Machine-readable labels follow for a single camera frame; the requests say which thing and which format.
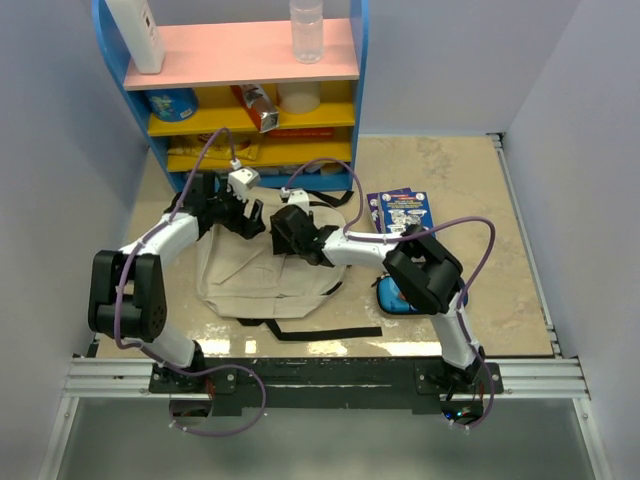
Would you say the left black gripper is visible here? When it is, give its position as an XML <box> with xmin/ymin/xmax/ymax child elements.
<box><xmin>207</xmin><ymin>180</ymin><xmax>264</xmax><ymax>240</ymax></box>

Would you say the beige canvas backpack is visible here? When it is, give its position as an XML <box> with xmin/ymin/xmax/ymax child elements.
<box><xmin>196</xmin><ymin>225</ymin><xmax>382</xmax><ymax>342</ymax></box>

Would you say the blue dinosaur pencil case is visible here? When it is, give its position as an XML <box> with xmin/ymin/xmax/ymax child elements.
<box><xmin>372</xmin><ymin>274</ymin><xmax>465</xmax><ymax>317</ymax></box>

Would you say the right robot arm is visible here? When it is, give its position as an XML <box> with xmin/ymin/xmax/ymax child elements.
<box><xmin>270</xmin><ymin>205</ymin><xmax>484</xmax><ymax>393</ymax></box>

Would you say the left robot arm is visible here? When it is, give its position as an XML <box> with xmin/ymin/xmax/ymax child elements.
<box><xmin>88</xmin><ymin>167</ymin><xmax>265</xmax><ymax>392</ymax></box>

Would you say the yellow chips bag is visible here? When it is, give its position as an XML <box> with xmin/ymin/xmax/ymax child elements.
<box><xmin>168</xmin><ymin>133</ymin><xmax>263</xmax><ymax>161</ymax></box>

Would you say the white packets bottom shelf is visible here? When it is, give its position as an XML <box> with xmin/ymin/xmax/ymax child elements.
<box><xmin>259</xmin><ymin>162</ymin><xmax>346</xmax><ymax>176</ymax></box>

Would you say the purple book underneath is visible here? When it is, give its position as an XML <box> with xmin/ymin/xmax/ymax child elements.
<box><xmin>366</xmin><ymin>193</ymin><xmax>383</xmax><ymax>233</ymax></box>

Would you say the blue comic book top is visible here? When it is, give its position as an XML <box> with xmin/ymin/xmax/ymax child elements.
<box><xmin>379</xmin><ymin>189</ymin><xmax>434</xmax><ymax>233</ymax></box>

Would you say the red silver snack packet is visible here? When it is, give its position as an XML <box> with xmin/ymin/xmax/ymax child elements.
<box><xmin>230</xmin><ymin>84</ymin><xmax>279</xmax><ymax>133</ymax></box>

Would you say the blue shelf unit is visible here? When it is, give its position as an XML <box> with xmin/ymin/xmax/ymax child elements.
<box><xmin>91</xmin><ymin>1</ymin><xmax>369</xmax><ymax>192</ymax></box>

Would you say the white cylindrical container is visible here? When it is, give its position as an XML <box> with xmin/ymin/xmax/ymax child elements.
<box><xmin>277</xmin><ymin>81</ymin><xmax>321</xmax><ymax>115</ymax></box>

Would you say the blue snack cup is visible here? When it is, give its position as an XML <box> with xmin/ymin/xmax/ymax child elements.
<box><xmin>144</xmin><ymin>88</ymin><xmax>199</xmax><ymax>123</ymax></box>

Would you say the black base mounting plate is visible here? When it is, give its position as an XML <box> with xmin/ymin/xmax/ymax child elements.
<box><xmin>149</xmin><ymin>357</ymin><xmax>504</xmax><ymax>422</ymax></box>

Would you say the clear plastic bottle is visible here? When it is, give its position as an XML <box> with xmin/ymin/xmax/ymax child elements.
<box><xmin>289</xmin><ymin>0</ymin><xmax>324</xmax><ymax>64</ymax></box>

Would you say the white rectangular bottle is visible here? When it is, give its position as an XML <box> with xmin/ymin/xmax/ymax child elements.
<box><xmin>106</xmin><ymin>0</ymin><xmax>166</xmax><ymax>75</ymax></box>

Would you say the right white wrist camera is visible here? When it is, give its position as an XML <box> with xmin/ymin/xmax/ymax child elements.
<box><xmin>278</xmin><ymin>187</ymin><xmax>310</xmax><ymax>216</ymax></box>

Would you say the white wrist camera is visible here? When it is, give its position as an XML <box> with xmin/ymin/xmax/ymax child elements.
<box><xmin>227</xmin><ymin>159</ymin><xmax>260</xmax><ymax>201</ymax></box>
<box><xmin>278</xmin><ymin>187</ymin><xmax>310</xmax><ymax>216</ymax></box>

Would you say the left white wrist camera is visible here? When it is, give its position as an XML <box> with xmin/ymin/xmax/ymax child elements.
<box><xmin>227</xmin><ymin>159</ymin><xmax>260</xmax><ymax>201</ymax></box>

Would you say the aluminium frame rail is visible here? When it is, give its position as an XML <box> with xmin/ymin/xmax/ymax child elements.
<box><xmin>63</xmin><ymin>357</ymin><xmax>589</xmax><ymax>399</ymax></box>

